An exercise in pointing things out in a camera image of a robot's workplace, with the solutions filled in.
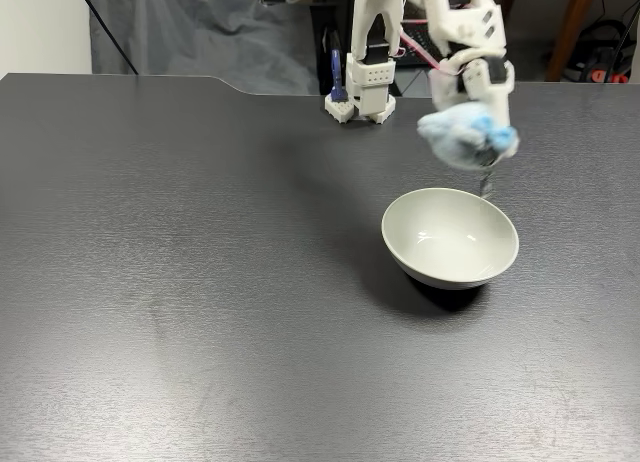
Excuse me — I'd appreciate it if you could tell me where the red white servo cable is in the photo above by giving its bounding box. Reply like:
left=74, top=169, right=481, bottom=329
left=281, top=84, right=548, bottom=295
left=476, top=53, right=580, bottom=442
left=399, top=31, right=469, bottom=78

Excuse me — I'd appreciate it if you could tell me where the skyblue plush doll with keyring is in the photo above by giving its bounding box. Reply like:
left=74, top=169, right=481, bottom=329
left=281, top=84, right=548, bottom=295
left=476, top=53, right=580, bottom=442
left=416, top=101, right=522, bottom=199

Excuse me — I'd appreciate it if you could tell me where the black tripod leg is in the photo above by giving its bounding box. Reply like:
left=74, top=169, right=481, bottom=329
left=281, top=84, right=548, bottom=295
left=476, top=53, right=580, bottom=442
left=73, top=0, right=140, bottom=76

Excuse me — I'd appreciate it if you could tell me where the black and red vacuum cleaner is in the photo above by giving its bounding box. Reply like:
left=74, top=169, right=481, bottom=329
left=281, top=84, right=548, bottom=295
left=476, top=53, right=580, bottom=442
left=542, top=17, right=640, bottom=84

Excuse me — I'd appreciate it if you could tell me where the grey cloth backdrop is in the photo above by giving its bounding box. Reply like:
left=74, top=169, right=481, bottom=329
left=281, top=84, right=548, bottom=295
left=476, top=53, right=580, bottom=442
left=89, top=0, right=322, bottom=96

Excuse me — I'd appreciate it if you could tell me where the white bowl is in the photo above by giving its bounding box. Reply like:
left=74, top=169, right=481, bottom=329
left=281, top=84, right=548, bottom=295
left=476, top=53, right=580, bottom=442
left=381, top=187, right=520, bottom=290

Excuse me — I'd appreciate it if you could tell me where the blue table clamp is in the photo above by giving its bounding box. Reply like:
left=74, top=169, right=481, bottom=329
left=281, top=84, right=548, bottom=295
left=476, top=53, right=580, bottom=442
left=328, top=48, right=350, bottom=104

